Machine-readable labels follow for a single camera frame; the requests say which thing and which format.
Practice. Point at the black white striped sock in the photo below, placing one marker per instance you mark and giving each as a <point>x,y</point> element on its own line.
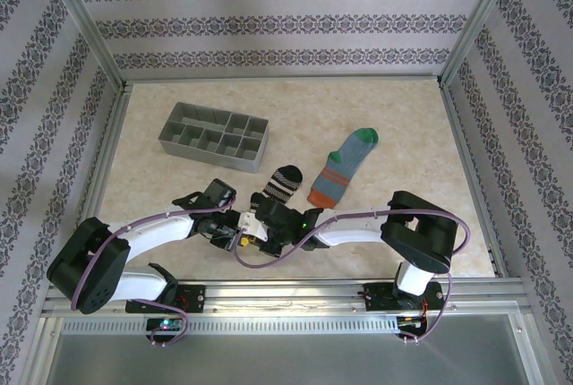
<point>282,183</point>

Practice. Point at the grey compartment organizer tray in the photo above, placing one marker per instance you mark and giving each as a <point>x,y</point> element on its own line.
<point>210,159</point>

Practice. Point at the small lit controller board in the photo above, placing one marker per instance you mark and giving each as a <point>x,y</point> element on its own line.
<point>166,324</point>

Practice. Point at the aluminium table rear bar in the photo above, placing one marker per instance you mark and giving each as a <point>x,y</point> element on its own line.
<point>282,79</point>

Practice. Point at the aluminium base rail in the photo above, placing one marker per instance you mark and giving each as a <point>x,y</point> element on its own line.
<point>286,297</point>

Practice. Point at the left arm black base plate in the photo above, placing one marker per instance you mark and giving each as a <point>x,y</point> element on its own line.
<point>192,297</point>

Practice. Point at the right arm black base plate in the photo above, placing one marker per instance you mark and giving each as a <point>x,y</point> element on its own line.
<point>378,297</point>

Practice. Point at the aluminium table side rail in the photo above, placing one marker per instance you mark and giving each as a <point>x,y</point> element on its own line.
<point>100,170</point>
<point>474,170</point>

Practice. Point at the aluminium frame post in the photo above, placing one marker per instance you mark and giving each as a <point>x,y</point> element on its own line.
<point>80,18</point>
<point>481,18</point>

